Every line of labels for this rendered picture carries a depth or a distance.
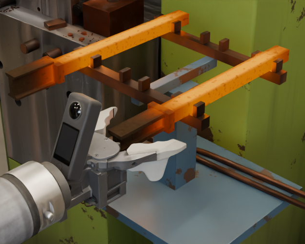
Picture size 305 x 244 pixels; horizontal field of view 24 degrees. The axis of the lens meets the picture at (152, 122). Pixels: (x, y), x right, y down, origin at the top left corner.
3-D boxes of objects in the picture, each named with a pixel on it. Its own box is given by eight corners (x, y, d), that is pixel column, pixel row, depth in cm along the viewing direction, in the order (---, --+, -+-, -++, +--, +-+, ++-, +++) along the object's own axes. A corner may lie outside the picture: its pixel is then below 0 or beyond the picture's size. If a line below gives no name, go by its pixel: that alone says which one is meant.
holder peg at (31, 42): (27, 55, 165) (26, 45, 164) (20, 52, 167) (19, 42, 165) (40, 50, 168) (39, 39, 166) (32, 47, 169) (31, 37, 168)
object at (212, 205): (201, 273, 119) (201, 265, 118) (51, 176, 143) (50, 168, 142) (301, 195, 137) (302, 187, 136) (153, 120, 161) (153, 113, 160)
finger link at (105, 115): (99, 131, 114) (85, 164, 106) (97, 100, 111) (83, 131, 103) (117, 133, 114) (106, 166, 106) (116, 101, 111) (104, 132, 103)
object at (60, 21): (49, 30, 163) (48, 25, 163) (43, 26, 165) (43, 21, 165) (67, 26, 165) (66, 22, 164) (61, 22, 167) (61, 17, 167)
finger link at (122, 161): (152, 149, 102) (93, 155, 101) (152, 139, 101) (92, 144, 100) (158, 168, 98) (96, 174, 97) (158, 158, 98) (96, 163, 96)
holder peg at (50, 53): (50, 65, 161) (49, 54, 160) (42, 62, 162) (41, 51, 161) (63, 59, 164) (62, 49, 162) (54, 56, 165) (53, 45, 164)
